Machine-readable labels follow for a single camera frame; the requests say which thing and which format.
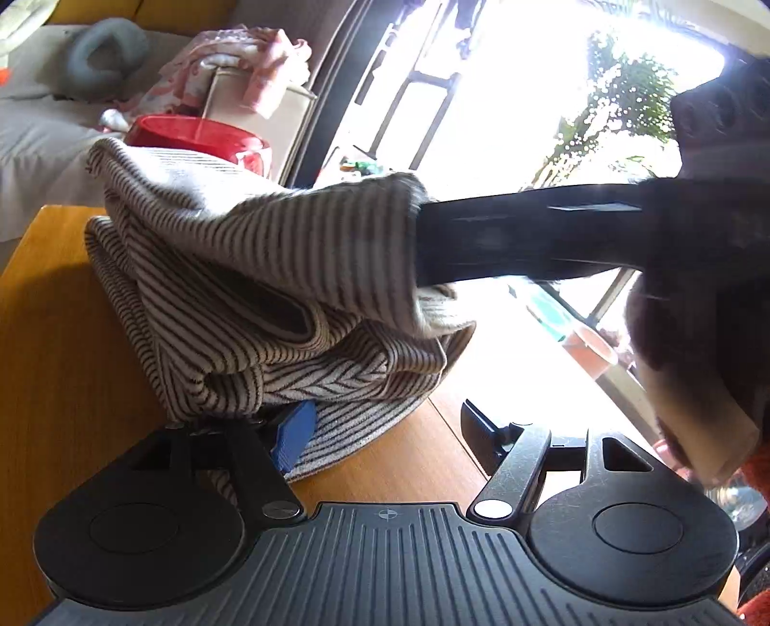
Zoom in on large green tree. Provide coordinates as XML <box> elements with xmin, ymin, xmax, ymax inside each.
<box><xmin>541</xmin><ymin>27</ymin><xmax>683</xmax><ymax>184</ymax></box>

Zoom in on person's right forearm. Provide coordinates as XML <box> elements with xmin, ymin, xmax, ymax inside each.
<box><xmin>646</xmin><ymin>367</ymin><xmax>762</xmax><ymax>490</ymax></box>

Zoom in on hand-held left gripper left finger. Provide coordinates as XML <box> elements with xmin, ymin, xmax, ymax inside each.
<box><xmin>129</xmin><ymin>400</ymin><xmax>318</xmax><ymax>526</ymax></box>

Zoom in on pale pink flower pot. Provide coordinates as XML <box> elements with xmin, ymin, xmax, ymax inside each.
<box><xmin>564</xmin><ymin>325</ymin><xmax>620</xmax><ymax>381</ymax></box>

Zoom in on yellow sofa cushion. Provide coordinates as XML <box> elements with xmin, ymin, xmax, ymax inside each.
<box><xmin>140</xmin><ymin>0</ymin><xmax>239</xmax><ymax>20</ymax></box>
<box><xmin>45</xmin><ymin>0</ymin><xmax>143</xmax><ymax>26</ymax></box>

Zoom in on red plastic basin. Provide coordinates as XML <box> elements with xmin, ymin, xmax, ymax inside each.
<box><xmin>101</xmin><ymin>108</ymin><xmax>270</xmax><ymax>179</ymax></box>

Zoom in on black white striped garment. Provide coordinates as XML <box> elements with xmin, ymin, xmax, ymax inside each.
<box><xmin>84</xmin><ymin>137</ymin><xmax>478</xmax><ymax>509</ymax></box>

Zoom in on white goose plush toy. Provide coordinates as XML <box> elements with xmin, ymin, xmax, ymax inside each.
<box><xmin>0</xmin><ymin>0</ymin><xmax>61</xmax><ymax>86</ymax></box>

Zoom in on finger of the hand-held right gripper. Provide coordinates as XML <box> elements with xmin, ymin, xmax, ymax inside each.
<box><xmin>414</xmin><ymin>182</ymin><xmax>652</xmax><ymax>288</ymax></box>

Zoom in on pink patterned garment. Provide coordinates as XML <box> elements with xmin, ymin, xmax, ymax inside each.
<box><xmin>141</xmin><ymin>24</ymin><xmax>313</xmax><ymax>121</ymax></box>

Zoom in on grey covered sofa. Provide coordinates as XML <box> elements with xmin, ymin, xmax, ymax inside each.
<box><xmin>0</xmin><ymin>0</ymin><xmax>319</xmax><ymax>243</ymax></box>

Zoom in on grey neck pillow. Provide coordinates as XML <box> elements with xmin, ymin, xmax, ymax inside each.
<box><xmin>65</xmin><ymin>17</ymin><xmax>151</xmax><ymax>101</ymax></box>

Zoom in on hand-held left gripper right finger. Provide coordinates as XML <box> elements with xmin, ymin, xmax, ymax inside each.
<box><xmin>461</xmin><ymin>398</ymin><xmax>659</xmax><ymax>526</ymax></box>

